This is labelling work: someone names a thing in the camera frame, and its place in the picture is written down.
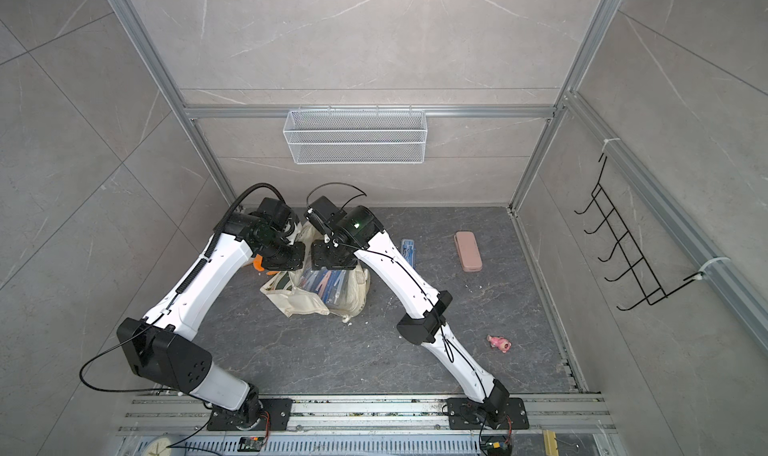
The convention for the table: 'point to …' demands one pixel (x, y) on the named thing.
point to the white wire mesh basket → (352, 137)
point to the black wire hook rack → (652, 288)
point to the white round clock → (158, 447)
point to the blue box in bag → (331, 284)
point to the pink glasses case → (468, 251)
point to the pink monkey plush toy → (500, 342)
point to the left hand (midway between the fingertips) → (304, 260)
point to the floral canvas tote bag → (282, 290)
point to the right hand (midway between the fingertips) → (326, 265)
